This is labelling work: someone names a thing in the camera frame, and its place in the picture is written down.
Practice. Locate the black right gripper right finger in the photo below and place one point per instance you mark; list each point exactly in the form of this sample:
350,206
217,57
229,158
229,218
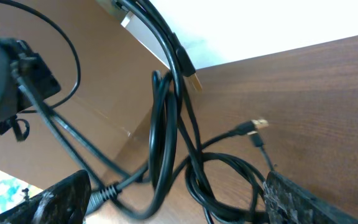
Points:
287,202

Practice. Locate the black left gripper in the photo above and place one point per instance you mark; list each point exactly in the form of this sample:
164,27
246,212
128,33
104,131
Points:
12,100

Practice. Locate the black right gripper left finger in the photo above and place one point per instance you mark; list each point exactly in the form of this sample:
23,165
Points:
64,202

